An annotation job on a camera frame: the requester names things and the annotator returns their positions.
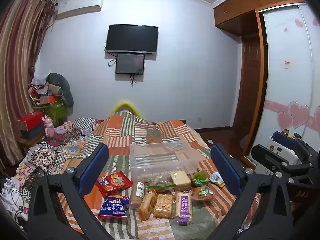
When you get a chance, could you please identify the orange red box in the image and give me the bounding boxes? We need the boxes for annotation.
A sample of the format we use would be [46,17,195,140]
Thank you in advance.
[37,95,63,105]

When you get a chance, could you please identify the white sliding door pink hearts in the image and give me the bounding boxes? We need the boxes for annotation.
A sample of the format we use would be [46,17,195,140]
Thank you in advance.
[260,4,320,160]

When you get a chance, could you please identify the clear cookie packet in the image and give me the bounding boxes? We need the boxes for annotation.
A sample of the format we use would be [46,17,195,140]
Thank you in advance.
[146,175,175,193]

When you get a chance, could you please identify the brown bread green label packet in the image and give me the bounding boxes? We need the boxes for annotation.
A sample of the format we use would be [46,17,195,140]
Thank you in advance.
[191,186,217,202]

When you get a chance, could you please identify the checkered patterned cloth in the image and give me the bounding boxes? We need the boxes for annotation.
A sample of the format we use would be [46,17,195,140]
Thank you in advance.
[15,117,105,200]

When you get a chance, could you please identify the orange green patchwork blanket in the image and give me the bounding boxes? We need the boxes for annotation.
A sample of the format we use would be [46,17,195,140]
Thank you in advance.
[50,110,263,240]

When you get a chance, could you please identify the striped brown curtain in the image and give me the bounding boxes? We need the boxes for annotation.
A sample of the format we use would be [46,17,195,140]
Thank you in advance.
[0,0,54,175]

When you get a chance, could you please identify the yellow hoop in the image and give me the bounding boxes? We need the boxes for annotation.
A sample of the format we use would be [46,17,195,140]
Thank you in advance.
[111,101,143,117]

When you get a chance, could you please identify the blue snack packet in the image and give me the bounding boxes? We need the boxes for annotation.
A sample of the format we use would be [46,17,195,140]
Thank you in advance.
[97,195,130,220]

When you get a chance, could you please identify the black television cable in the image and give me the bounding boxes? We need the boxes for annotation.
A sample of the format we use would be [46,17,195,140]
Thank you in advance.
[104,42,117,68]

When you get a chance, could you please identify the purple label snack packet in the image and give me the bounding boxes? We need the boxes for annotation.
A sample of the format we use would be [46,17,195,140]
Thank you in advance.
[175,191,194,226]

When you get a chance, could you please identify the rice cracker packet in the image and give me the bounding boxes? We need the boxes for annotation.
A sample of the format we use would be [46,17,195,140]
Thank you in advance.
[152,193,175,219]

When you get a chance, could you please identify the black wall television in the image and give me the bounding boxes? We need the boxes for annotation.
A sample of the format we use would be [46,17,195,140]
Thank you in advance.
[105,24,159,55]

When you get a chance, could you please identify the sausage with white label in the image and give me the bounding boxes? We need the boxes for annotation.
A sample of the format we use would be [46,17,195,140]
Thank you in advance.
[130,180,146,208]

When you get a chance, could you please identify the wrapped cake slice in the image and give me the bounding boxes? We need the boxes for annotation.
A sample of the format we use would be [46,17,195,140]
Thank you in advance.
[170,170,192,192]

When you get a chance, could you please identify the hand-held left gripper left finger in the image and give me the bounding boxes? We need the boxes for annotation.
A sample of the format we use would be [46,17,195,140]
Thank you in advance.
[25,143,118,240]

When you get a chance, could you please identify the white air conditioner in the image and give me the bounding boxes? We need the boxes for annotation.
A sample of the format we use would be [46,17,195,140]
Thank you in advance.
[55,0,104,20]

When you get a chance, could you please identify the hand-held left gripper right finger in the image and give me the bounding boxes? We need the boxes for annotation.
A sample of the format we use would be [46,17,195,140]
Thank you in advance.
[210,144,298,240]

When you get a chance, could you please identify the brown wooden door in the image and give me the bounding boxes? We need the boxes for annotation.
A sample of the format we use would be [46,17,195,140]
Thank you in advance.
[232,36,262,153]

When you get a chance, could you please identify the small white yellow packet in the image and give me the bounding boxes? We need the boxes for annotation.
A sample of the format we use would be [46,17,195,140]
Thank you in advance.
[209,172,225,188]

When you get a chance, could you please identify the clear plastic container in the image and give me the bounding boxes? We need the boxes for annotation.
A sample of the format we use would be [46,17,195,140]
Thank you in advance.
[129,142,199,183]

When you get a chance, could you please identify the pile of clutter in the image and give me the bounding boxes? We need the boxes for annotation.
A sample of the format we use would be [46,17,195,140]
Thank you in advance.
[29,76,63,100]

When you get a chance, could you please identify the red snack packet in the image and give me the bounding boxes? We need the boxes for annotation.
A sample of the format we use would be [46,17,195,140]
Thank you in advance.
[96,171,133,197]

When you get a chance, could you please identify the dark grey box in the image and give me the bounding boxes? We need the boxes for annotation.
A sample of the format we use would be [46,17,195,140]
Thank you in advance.
[19,125,46,140]

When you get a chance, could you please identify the pink toy figure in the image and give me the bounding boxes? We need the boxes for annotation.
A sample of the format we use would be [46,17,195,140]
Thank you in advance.
[41,116,55,138]

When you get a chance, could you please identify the orange bread packet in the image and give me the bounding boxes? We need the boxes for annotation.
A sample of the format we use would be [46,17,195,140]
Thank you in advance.
[138,189,158,222]

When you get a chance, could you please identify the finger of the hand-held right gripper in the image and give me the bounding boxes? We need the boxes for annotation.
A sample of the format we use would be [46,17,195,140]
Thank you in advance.
[272,131,320,165]
[251,144,316,180]

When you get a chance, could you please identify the small black monitor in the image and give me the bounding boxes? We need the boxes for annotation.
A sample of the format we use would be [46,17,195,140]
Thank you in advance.
[115,53,146,75]

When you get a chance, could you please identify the wooden wardrobe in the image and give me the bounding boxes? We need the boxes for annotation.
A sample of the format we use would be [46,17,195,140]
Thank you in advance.
[213,0,320,165]

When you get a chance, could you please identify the green pea packet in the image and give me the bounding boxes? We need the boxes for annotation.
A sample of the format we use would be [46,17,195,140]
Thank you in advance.
[191,170,210,187]

